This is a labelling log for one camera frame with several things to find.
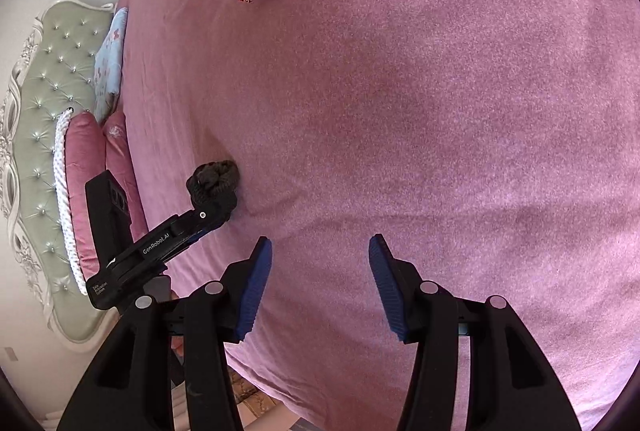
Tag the black sock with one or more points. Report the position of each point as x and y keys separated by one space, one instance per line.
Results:
x=215 y=178

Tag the tufted grey-green headboard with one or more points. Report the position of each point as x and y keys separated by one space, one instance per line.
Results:
x=45 y=111

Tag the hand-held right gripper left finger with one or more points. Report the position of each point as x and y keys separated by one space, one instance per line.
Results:
x=257 y=283

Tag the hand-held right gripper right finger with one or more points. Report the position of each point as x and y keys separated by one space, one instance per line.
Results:
x=384 y=283

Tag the pink blanket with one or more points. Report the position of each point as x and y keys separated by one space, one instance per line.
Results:
x=400 y=111

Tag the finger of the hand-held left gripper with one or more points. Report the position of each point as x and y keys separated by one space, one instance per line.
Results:
x=210 y=213

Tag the light blue floral pillow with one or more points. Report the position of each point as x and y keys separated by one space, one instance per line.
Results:
x=111 y=61

